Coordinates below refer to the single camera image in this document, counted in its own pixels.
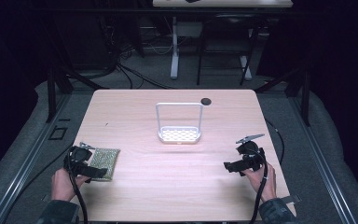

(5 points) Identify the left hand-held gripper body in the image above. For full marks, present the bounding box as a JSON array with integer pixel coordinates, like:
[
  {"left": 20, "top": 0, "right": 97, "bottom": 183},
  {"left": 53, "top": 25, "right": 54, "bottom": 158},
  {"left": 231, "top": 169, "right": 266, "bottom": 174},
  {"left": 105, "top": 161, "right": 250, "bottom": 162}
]
[{"left": 62, "top": 141, "right": 97, "bottom": 175}]

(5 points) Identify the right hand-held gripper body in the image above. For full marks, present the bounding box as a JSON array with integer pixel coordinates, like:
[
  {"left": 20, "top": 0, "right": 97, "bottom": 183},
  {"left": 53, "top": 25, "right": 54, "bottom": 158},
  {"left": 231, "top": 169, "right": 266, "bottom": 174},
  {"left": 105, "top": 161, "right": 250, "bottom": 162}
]
[{"left": 235, "top": 133, "right": 267, "bottom": 173}]

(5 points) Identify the green scouring sponge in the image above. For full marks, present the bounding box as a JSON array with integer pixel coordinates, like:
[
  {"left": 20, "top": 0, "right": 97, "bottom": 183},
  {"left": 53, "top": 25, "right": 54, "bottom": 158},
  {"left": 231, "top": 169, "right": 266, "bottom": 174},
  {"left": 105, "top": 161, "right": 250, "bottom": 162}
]
[{"left": 87, "top": 147, "right": 121, "bottom": 182}]

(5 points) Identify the person's right hand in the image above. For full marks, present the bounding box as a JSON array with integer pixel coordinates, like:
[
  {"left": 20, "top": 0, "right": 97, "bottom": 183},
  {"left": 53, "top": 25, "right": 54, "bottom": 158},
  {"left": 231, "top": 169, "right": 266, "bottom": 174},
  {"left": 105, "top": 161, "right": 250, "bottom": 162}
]
[{"left": 241, "top": 161, "right": 278, "bottom": 203}]

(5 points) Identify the person's left hand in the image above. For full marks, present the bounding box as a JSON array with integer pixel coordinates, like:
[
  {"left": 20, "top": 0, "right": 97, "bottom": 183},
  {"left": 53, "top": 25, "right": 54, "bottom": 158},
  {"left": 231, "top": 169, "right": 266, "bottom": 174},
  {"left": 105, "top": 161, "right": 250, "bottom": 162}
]
[{"left": 50, "top": 167, "right": 90, "bottom": 202}]

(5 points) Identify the black metal stand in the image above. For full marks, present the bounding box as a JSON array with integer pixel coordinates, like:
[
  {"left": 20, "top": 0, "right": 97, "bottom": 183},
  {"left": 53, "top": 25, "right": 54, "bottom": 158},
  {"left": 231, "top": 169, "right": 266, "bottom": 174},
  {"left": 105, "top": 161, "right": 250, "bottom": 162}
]
[
  {"left": 45, "top": 61, "right": 110, "bottom": 123},
  {"left": 254, "top": 61, "right": 311, "bottom": 127}
]

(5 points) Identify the black metal chair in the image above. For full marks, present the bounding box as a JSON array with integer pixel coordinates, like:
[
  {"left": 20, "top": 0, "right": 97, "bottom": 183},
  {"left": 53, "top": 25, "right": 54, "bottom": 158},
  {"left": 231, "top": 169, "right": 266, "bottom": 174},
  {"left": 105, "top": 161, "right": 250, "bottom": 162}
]
[{"left": 196, "top": 12, "right": 261, "bottom": 87}]

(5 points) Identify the white desk with white legs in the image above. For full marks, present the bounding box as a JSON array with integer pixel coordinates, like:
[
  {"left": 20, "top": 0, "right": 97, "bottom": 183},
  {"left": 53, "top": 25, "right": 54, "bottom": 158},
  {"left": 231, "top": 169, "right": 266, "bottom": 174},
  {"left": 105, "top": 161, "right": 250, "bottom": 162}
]
[{"left": 152, "top": 0, "right": 294, "bottom": 80}]

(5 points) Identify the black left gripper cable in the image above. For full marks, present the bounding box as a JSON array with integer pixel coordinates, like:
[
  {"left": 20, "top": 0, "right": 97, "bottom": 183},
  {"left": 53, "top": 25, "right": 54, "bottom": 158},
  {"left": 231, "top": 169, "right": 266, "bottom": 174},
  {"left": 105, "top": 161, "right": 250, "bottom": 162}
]
[{"left": 66, "top": 146, "right": 90, "bottom": 224}]

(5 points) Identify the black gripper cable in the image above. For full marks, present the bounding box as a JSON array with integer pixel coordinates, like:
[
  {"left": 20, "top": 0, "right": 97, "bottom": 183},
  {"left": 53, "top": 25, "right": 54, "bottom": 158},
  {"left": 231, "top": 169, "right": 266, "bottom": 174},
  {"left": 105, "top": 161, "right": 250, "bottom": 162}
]
[
  {"left": 243, "top": 147, "right": 269, "bottom": 224},
  {"left": 66, "top": 146, "right": 90, "bottom": 224}
]

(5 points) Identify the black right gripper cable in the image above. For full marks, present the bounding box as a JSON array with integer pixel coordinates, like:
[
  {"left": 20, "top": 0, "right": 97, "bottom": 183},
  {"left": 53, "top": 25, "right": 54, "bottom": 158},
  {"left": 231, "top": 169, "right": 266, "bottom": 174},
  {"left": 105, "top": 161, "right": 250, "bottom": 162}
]
[{"left": 243, "top": 147, "right": 269, "bottom": 224}]

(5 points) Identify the black cable beside table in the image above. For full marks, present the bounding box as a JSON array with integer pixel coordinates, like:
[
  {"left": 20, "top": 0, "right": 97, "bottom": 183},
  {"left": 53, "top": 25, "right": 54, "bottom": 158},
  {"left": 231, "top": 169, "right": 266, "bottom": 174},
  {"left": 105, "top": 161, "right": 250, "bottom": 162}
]
[{"left": 264, "top": 119, "right": 285, "bottom": 165}]

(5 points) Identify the aluminium floor rail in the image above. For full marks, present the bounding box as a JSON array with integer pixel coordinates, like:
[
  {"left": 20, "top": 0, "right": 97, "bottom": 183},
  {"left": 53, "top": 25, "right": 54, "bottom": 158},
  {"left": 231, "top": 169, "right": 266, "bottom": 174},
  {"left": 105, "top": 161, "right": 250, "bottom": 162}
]
[
  {"left": 287, "top": 92, "right": 358, "bottom": 224},
  {"left": 0, "top": 92, "right": 73, "bottom": 224}
]

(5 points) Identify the white sponge rack with handle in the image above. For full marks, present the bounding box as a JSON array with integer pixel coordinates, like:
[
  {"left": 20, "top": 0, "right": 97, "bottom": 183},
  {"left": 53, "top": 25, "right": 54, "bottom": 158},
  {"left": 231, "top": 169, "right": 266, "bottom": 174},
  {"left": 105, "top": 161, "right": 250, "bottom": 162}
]
[{"left": 155, "top": 102, "right": 204, "bottom": 145}]

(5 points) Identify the tangle of black floor cables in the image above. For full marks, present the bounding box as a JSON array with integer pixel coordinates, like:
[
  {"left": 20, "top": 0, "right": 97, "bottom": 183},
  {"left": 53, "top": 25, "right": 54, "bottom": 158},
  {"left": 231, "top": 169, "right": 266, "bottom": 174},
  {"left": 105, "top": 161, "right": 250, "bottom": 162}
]
[{"left": 99, "top": 18, "right": 178, "bottom": 91}]

